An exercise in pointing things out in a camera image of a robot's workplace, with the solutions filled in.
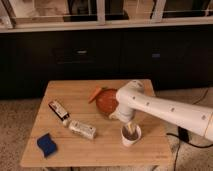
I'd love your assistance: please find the black cable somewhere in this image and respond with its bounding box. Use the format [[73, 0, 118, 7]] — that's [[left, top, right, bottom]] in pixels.
[[165, 89, 213, 171]]

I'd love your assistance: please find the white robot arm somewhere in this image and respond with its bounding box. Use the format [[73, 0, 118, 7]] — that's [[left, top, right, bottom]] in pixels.
[[113, 80, 213, 141]]

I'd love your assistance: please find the orange carrot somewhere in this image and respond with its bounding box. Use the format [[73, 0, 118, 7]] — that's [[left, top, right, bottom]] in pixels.
[[88, 87, 102, 103]]

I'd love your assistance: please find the black power adapter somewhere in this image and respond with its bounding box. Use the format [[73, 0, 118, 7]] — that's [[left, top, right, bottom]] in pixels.
[[178, 127, 189, 142]]

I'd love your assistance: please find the orange bowl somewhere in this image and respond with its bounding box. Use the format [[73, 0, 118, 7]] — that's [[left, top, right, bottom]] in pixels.
[[96, 89, 118, 117]]

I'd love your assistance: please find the blue sponge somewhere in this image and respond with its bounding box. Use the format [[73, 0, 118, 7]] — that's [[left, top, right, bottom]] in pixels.
[[37, 133, 57, 158]]

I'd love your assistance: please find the wooden table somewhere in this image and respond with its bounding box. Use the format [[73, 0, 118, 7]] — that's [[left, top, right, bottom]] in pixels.
[[20, 80, 172, 167]]

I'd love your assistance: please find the white ceramic cup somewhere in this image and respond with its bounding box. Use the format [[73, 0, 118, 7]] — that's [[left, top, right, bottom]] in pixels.
[[121, 123, 142, 147]]

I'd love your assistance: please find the dark cabinet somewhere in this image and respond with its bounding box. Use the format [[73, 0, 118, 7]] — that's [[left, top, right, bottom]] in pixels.
[[0, 26, 213, 99]]

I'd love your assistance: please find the white small carton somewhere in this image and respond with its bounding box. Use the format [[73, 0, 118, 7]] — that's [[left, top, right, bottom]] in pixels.
[[68, 120, 96, 140]]

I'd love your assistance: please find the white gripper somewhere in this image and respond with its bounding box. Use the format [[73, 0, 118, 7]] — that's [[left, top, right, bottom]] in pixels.
[[109, 105, 135, 134]]

